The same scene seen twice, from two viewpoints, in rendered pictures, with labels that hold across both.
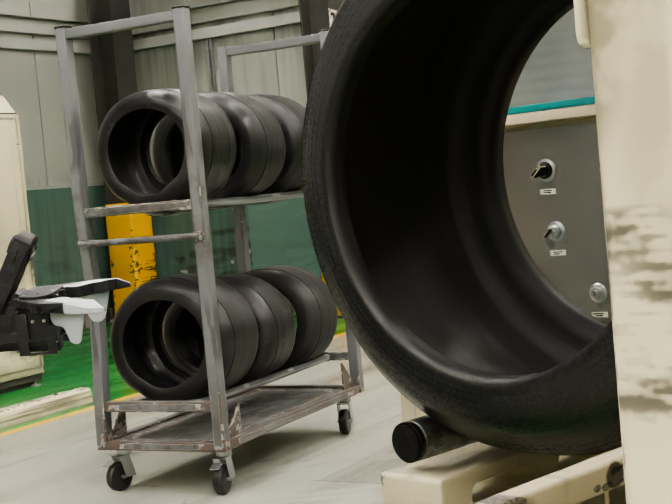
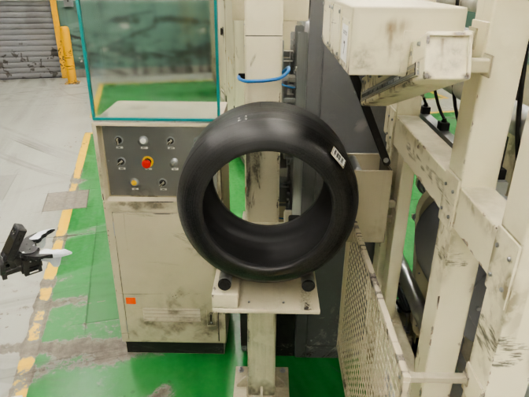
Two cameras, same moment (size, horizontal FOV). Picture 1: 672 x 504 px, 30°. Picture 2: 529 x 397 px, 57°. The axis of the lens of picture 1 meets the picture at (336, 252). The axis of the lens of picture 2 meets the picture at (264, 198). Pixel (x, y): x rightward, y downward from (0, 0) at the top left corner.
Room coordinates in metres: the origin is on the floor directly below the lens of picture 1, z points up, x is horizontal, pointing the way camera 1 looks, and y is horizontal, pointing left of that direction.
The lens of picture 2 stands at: (0.27, 0.81, 1.84)
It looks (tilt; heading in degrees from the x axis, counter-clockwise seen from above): 24 degrees down; 315
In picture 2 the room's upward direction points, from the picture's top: straight up
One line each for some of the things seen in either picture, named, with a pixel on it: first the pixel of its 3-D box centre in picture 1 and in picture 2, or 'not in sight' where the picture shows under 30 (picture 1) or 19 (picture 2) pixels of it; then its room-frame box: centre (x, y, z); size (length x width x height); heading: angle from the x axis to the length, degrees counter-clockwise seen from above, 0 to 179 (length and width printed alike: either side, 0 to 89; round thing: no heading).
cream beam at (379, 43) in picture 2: not in sight; (377, 29); (1.05, -0.40, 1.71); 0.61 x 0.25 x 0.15; 135
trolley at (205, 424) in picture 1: (224, 245); not in sight; (5.57, 0.49, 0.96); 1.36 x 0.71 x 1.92; 149
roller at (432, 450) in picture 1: (505, 412); (228, 257); (1.45, -0.18, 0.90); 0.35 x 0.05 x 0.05; 135
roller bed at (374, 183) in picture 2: not in sight; (364, 197); (1.24, -0.71, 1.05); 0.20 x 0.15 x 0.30; 135
